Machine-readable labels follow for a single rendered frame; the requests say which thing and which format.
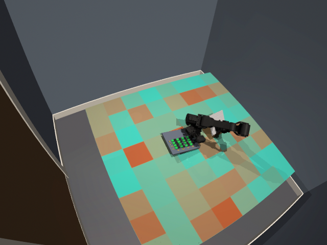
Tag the grey switch panel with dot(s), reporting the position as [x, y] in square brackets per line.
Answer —
[179, 141]

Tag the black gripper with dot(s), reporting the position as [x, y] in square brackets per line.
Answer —
[199, 138]

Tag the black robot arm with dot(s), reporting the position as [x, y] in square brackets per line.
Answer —
[205, 121]

